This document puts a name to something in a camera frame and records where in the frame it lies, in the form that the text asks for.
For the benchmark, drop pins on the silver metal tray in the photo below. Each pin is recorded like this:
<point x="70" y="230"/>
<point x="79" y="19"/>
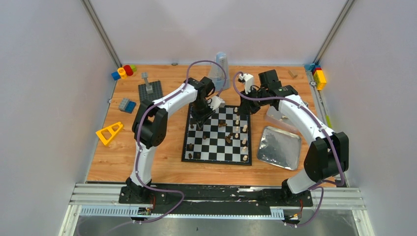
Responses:
<point x="280" y="148"/>

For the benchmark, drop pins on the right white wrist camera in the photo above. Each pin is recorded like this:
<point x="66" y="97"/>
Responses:
<point x="247" y="80"/>

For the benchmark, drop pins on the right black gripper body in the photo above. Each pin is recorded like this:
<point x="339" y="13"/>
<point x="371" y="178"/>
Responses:
<point x="253" y="106"/>

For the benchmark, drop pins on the stacked lego bricks right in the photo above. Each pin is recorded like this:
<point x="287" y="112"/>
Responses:
<point x="318" y="75"/>

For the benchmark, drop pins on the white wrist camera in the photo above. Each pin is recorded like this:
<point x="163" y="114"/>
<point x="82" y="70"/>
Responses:
<point x="216" y="102"/>
<point x="247" y="80"/>

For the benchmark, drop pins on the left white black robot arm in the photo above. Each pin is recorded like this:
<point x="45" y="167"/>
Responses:
<point x="150" y="126"/>

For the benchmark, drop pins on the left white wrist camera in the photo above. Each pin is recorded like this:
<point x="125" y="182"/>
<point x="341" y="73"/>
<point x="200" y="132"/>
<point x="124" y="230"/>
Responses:
<point x="216" y="102"/>

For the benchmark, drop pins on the grey lego tower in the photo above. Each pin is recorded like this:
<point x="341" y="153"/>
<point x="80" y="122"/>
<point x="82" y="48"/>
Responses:
<point x="149" y="88"/>

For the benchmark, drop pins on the yellow plastic triangle toy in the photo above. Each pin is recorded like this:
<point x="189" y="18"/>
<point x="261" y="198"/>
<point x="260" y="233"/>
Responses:
<point x="107" y="134"/>

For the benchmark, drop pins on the clear plastic container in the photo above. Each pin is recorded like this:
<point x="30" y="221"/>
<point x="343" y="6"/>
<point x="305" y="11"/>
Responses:
<point x="281" y="121"/>

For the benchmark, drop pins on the black white chessboard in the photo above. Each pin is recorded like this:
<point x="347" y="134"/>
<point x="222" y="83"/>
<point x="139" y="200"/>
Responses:
<point x="207" y="144"/>

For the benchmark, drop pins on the dark fallen chess piece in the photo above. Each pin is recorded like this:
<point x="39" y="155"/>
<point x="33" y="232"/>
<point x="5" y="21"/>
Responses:
<point x="228" y="139"/>

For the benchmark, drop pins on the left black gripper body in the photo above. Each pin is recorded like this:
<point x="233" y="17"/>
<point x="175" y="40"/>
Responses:
<point x="200" y="115"/>

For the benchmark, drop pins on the blue grey lego brick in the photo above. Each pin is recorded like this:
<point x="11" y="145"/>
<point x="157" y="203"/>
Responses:
<point x="126" y="105"/>

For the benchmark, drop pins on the colourful toy blocks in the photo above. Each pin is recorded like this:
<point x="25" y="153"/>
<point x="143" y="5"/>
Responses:
<point x="124" y="72"/>

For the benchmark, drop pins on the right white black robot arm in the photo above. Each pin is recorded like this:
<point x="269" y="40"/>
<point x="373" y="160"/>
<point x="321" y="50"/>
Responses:
<point x="328" y="153"/>

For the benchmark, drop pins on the small wooden block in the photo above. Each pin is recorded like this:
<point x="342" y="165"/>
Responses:
<point x="293" y="74"/>

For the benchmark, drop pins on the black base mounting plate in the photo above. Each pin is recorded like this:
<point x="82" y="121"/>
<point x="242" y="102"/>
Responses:
<point x="214" y="199"/>

